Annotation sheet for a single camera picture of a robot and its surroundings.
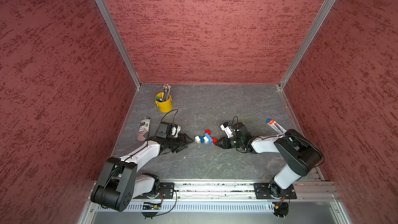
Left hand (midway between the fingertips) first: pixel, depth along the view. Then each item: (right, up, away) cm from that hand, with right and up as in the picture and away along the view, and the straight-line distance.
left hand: (190, 146), depth 85 cm
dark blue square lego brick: (+7, +2, +5) cm, 9 cm away
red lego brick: (+10, +6, +8) cm, 15 cm away
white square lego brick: (+4, +2, +5) cm, 7 cm away
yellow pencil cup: (-19, +21, +17) cm, 33 cm away
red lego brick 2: (+14, +2, +5) cm, 15 cm away
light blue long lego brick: (+11, +3, +5) cm, 13 cm away
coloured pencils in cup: (-16, +33, +12) cm, 38 cm away
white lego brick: (+9, +2, +5) cm, 10 cm away
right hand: (+16, -1, +5) cm, 16 cm away
